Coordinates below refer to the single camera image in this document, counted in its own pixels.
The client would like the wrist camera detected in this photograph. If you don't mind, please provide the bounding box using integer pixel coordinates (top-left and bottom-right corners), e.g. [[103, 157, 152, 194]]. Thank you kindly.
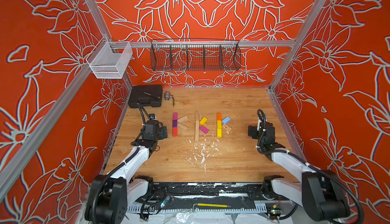
[[149, 113, 156, 120], [257, 119, 264, 131]]

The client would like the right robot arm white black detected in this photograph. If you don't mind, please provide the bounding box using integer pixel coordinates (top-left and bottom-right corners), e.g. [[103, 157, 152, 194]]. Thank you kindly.
[[248, 109, 365, 224]]

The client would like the blue block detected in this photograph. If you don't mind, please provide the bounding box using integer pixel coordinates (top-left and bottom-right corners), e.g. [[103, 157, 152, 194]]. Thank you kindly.
[[222, 116, 231, 125]]

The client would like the black wire basket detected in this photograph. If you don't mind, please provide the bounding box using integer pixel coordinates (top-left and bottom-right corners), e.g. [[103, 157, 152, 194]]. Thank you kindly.
[[150, 38, 242, 72]]

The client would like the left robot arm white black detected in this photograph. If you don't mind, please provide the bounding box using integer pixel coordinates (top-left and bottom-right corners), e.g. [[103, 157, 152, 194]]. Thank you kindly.
[[84, 103, 168, 224]]

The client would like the yellow pencil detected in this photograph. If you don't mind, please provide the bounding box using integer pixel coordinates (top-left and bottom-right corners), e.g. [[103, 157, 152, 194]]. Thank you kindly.
[[197, 203, 231, 208]]

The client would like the red block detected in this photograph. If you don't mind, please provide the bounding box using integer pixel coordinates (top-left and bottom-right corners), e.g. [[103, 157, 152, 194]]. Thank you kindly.
[[172, 127, 178, 137]]

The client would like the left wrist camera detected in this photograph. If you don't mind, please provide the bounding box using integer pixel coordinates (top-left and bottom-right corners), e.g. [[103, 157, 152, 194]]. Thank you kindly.
[[149, 113, 156, 120]]

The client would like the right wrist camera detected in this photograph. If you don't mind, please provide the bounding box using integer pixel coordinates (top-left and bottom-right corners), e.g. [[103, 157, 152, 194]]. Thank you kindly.
[[257, 119, 264, 131]]

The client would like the printed wooden block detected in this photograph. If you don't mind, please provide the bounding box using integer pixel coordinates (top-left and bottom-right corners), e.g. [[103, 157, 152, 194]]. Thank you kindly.
[[222, 124, 232, 132]]

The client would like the metal ball valve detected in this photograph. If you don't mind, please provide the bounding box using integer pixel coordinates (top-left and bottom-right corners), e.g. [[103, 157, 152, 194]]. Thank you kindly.
[[164, 91, 175, 107]]

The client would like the black plastic tool case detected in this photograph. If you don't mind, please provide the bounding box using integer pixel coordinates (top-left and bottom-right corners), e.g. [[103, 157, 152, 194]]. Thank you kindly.
[[128, 85, 163, 108]]

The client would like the white mesh basket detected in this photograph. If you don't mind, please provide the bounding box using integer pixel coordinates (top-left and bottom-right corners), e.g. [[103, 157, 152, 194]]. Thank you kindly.
[[86, 36, 133, 79]]

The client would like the purple block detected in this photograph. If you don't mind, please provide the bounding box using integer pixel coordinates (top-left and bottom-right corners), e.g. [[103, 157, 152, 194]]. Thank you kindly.
[[172, 120, 178, 128]]

